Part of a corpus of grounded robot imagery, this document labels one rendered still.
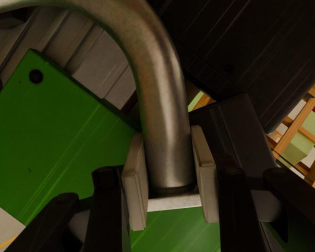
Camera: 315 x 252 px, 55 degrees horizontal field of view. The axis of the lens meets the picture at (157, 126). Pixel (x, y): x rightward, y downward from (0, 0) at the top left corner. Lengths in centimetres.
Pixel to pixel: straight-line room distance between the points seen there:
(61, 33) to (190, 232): 18
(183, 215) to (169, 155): 7
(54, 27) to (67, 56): 2
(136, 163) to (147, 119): 4
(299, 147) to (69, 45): 330
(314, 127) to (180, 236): 354
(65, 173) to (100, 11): 12
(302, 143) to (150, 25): 338
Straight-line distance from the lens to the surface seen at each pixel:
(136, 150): 17
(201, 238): 24
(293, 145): 345
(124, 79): 82
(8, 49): 26
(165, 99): 17
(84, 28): 24
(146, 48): 17
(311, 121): 377
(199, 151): 15
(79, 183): 24
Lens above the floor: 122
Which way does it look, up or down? 13 degrees down
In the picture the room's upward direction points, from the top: 130 degrees clockwise
